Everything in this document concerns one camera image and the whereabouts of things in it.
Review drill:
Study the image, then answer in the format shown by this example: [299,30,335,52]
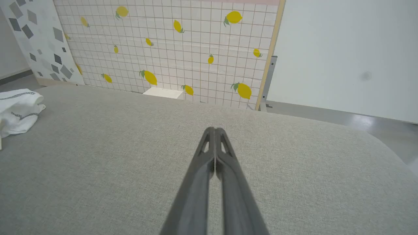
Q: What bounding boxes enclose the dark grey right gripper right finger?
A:
[216,128,270,235]

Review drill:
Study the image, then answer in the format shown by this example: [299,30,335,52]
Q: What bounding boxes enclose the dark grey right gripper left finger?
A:
[160,127,216,235]

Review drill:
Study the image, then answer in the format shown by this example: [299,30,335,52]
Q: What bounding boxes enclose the white long-sleeve shirt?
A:
[0,89,46,150]

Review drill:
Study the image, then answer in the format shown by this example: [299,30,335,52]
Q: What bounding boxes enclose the grey fabric sofa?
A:
[0,84,418,235]

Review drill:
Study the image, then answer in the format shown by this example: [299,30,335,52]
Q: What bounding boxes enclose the white box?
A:
[143,87,184,100]

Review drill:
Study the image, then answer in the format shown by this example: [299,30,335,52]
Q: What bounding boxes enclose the grey metal panel stand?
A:
[260,55,278,112]

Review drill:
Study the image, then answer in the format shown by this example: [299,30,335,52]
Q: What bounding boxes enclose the lemon print grid panel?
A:
[53,0,286,111]

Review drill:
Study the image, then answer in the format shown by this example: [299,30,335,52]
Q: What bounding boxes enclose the plain white partition panel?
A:
[266,0,418,124]

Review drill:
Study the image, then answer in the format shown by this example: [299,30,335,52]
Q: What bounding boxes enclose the grey diamond pattern panel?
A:
[0,0,86,86]

